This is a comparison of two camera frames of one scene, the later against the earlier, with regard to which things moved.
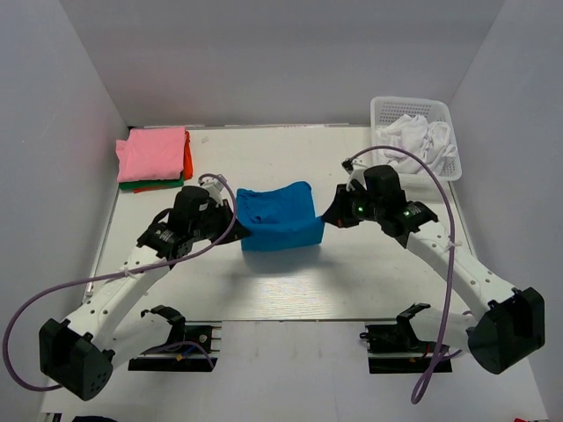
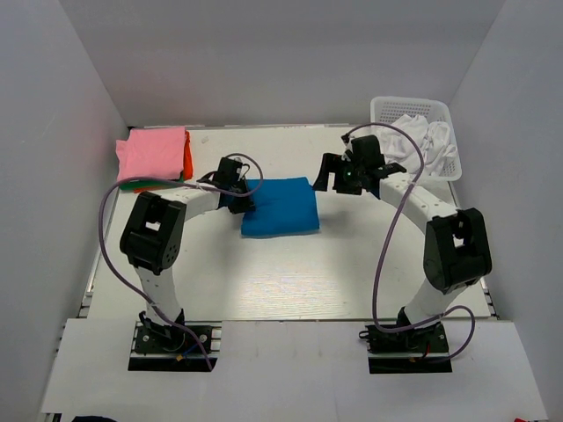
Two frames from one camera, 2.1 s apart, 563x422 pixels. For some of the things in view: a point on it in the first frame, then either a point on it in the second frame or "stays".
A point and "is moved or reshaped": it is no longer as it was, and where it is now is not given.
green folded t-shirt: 151,184 stays
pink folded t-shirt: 149,154 stays
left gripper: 224,210 -> 246,206
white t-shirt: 427,140 stays
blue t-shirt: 279,218 is moved or reshaped
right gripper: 336,216 -> 335,163
